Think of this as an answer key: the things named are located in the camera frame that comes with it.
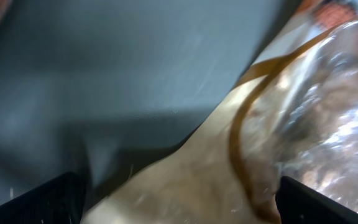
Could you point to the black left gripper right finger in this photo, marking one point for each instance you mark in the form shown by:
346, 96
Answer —
299, 204

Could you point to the beige brown snack bag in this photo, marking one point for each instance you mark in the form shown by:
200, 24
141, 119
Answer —
293, 113

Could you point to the grey plastic mesh basket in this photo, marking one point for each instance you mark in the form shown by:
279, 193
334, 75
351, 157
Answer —
105, 88

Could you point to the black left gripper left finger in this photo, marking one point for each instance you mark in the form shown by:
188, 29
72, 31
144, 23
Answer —
58, 201

